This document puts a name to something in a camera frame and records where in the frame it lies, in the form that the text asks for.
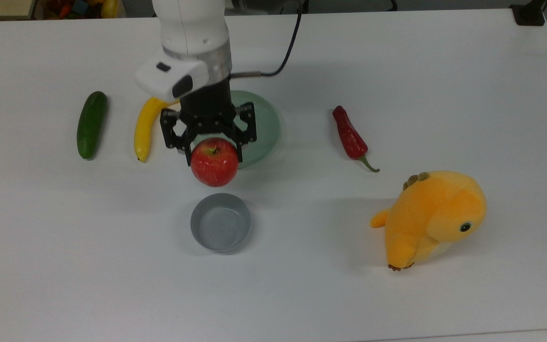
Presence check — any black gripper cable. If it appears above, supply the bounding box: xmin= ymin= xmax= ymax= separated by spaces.
xmin=231 ymin=0 xmax=302 ymax=78

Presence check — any red chili pepper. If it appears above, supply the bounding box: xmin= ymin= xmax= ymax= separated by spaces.
xmin=332 ymin=105 xmax=380 ymax=173

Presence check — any grey bowl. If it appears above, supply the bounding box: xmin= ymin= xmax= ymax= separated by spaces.
xmin=190 ymin=192 xmax=252 ymax=253

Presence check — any wooden shelf board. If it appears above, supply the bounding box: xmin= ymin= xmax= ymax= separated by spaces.
xmin=0 ymin=0 xmax=38 ymax=21

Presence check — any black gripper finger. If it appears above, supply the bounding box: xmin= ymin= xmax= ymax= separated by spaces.
xmin=160 ymin=108 xmax=193 ymax=167
xmin=228 ymin=102 xmax=258 ymax=162

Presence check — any pale green plate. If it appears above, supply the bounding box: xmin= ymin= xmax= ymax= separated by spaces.
xmin=228 ymin=90 xmax=282 ymax=169

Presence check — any yellow banana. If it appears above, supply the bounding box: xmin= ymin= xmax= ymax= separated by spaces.
xmin=134 ymin=97 xmax=180 ymax=163

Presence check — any green cucumber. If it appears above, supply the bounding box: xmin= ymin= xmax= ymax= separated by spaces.
xmin=76 ymin=91 xmax=108 ymax=160

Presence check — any toy fruit pile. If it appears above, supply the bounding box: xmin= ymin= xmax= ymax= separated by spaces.
xmin=41 ymin=0 xmax=120 ymax=19

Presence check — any orange plush toy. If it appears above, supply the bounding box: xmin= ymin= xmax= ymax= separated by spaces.
xmin=370 ymin=171 xmax=487 ymax=272

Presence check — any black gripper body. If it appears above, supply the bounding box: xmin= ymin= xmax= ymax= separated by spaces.
xmin=179 ymin=78 xmax=243 ymax=139

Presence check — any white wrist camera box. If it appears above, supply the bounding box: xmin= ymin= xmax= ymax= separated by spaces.
xmin=135 ymin=53 xmax=209 ymax=103

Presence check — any red apple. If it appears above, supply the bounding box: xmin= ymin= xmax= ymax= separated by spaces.
xmin=190 ymin=138 xmax=239 ymax=187

